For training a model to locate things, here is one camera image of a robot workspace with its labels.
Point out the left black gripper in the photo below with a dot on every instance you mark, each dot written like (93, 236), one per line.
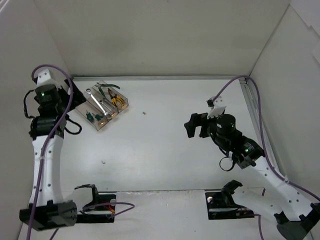
(72, 91)

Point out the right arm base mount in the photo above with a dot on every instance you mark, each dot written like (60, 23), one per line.
(221, 206)

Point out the aluminium rail at back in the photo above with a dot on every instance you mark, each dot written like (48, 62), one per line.
(151, 77)

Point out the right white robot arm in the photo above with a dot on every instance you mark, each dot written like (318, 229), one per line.
(293, 214)

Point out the small silver wrench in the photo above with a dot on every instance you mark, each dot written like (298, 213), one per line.
(105, 108)

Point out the clear three-compartment organizer tray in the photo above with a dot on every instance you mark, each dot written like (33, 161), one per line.
(92, 107)

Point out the yellow long-nose pliers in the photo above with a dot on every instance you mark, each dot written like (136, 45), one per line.
(112, 96)

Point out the large silver ratchet wrench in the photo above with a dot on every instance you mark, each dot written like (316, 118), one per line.
(90, 93)

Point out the green side cutters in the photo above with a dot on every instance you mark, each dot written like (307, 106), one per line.
(100, 87)

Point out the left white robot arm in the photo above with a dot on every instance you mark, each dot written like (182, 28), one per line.
(47, 208)

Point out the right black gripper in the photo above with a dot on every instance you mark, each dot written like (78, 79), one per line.
(203, 124)

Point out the yellow black pliers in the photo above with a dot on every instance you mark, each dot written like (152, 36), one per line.
(120, 100)

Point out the green orange stubby screwdriver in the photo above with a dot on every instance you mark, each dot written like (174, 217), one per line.
(98, 117)

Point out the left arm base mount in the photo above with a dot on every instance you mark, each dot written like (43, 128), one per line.
(93, 206)

